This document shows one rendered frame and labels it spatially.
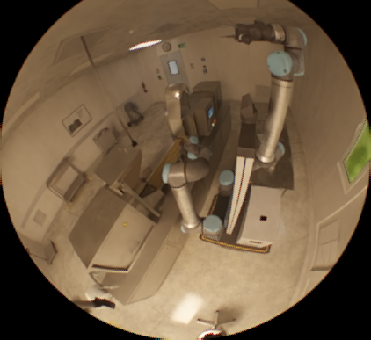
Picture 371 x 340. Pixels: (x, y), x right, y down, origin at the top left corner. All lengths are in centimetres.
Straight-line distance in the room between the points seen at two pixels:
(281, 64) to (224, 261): 209
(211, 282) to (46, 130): 507
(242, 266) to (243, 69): 497
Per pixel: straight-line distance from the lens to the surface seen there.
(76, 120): 473
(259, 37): 57
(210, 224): 111
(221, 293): 216
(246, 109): 47
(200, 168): 70
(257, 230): 130
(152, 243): 144
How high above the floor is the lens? 208
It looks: 43 degrees down
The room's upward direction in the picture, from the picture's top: 19 degrees counter-clockwise
